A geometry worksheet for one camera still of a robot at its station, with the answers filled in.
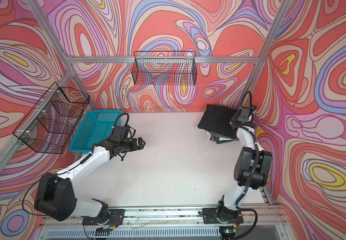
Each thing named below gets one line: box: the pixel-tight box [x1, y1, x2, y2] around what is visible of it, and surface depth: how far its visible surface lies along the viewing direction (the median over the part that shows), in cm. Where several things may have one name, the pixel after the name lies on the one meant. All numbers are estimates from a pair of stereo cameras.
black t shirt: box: [197, 104, 251, 139], surface depth 88 cm
